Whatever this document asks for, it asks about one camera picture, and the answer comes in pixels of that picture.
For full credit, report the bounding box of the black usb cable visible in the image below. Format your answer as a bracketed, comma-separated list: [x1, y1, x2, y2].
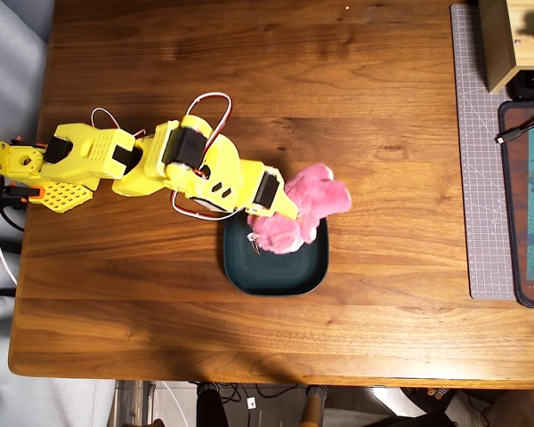
[494, 113, 534, 146]

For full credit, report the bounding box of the pink plush strawberry bear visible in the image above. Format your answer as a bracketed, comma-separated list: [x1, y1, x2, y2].
[247, 162, 352, 257]

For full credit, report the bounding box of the grey metal rack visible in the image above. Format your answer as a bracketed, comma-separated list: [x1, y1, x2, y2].
[114, 380, 158, 427]

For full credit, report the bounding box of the light wooden box stand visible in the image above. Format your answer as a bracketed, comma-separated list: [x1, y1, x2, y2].
[478, 0, 534, 94]

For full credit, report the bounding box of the yellow forked gripper finger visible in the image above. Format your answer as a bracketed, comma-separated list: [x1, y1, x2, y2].
[247, 194, 300, 222]

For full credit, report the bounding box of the yellow gripper body black servo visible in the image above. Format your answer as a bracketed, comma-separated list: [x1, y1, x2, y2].
[235, 158, 288, 215]

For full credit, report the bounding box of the black pole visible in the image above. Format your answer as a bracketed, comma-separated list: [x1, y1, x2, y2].
[196, 383, 229, 427]

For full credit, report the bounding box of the grey cutting mat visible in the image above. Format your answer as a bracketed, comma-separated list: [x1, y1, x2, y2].
[449, 3, 517, 302]

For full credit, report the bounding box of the black power cable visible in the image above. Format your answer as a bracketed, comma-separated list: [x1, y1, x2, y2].
[0, 203, 26, 232]

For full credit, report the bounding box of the dark printed mouse pad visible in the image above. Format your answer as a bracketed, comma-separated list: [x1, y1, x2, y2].
[498, 100, 534, 309]

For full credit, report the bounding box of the red white servo cable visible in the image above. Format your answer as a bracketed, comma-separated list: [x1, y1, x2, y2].
[185, 92, 233, 155]
[170, 189, 241, 222]
[91, 106, 147, 140]

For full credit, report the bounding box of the thin black floor cable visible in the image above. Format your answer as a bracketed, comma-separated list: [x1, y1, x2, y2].
[216, 383, 300, 407]

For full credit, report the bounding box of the yellow robot base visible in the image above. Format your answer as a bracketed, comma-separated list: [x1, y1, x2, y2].
[25, 179, 94, 215]

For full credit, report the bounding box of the black orange table clamp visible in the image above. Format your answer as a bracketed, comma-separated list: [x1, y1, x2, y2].
[0, 175, 45, 210]

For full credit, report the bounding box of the dark teal square plate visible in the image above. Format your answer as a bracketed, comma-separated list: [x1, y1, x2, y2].
[223, 215, 330, 297]

